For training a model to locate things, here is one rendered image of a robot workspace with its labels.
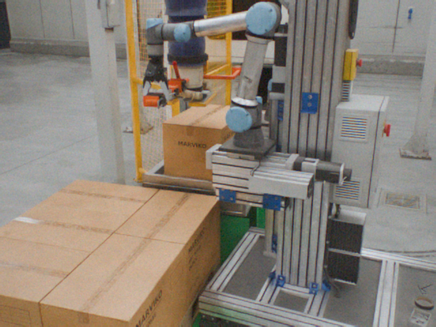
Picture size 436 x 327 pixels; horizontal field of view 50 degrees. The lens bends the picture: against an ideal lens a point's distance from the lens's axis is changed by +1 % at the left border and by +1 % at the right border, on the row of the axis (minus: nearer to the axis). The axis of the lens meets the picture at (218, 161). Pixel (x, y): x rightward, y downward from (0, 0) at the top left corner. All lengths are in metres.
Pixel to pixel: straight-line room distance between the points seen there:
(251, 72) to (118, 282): 1.05
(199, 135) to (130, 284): 1.14
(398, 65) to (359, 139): 9.13
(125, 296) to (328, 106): 1.23
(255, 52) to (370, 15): 9.50
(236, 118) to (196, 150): 0.95
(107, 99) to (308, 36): 2.09
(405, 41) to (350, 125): 9.25
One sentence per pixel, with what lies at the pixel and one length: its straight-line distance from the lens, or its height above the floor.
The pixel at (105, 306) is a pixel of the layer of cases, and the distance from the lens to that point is 1.97.
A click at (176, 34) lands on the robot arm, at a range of 2.05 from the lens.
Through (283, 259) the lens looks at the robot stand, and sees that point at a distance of 2.56.
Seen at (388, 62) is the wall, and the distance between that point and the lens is 11.27.
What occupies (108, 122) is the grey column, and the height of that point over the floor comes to 0.72.
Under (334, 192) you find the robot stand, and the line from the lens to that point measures 2.27.
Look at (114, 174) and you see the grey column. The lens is 4.02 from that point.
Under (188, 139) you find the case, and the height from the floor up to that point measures 0.85.
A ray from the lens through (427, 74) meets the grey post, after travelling 5.45.
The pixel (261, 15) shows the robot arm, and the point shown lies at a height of 1.63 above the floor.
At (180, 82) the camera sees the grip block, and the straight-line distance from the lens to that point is 2.43.
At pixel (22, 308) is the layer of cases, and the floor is 0.49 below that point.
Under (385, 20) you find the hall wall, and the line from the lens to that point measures 11.34.
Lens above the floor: 1.70
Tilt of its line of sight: 20 degrees down
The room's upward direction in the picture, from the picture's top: straight up
